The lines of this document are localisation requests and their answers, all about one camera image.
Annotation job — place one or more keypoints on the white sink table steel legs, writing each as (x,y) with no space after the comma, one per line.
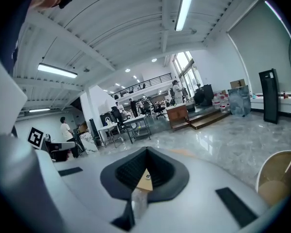
(109,127)

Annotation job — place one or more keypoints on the white veined marble slab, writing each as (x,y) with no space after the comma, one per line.
(88,143)

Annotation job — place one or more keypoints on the tall black cabinet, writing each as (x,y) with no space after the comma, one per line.
(92,130)

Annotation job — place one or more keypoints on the grey marble slab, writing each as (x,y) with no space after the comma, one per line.
(240,101)

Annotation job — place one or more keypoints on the long ceiling light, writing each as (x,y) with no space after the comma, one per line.
(39,110)
(185,6)
(57,70)

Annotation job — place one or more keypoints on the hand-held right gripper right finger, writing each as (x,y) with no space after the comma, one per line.
(203,186)

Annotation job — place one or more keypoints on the grey-framed white table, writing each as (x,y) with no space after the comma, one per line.
(135,119)

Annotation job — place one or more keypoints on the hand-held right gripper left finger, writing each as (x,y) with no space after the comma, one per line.
(87,178)

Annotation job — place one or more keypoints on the glass entrance windows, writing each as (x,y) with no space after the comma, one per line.
(184,67)

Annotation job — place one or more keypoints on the bulky black case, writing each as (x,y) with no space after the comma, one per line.
(207,94)

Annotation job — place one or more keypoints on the large water jug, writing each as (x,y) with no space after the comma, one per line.
(216,101)
(225,104)

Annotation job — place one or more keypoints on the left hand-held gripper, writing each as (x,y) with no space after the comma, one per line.
(36,138)

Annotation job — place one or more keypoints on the person's black t-shirt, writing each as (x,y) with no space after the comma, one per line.
(9,28)

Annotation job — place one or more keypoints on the large round white-rimmed table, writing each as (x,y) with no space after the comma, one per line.
(281,164)

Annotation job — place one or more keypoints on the wooden coffee table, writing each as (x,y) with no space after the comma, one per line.
(145,184)

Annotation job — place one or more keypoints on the low wooden platform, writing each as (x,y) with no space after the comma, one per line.
(208,120)

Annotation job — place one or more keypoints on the cardboard box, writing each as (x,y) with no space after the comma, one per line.
(237,84)

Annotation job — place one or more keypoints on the white window ledge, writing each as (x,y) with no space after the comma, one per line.
(288,104)

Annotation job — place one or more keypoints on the black tower appliance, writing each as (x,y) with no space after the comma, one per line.
(269,96)

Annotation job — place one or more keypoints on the black mezzanine railing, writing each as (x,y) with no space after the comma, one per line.
(145,83)

